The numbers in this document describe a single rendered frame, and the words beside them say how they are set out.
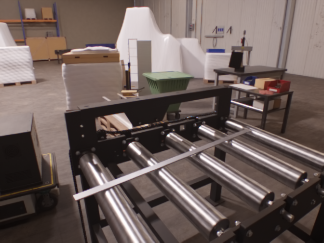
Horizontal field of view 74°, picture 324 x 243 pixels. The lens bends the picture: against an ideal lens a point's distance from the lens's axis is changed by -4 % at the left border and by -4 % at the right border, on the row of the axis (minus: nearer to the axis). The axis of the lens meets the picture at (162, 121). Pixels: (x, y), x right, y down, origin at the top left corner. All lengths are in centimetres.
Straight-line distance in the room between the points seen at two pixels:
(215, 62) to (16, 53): 689
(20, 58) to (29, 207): 741
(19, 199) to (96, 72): 307
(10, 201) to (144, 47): 395
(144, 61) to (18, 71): 540
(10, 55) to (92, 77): 497
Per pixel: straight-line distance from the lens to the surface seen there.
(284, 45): 1240
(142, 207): 116
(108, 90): 481
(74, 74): 482
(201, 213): 95
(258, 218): 94
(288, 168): 136
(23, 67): 933
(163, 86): 404
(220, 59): 822
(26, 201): 234
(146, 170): 116
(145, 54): 519
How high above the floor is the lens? 155
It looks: 21 degrees down
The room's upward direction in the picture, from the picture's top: straight up
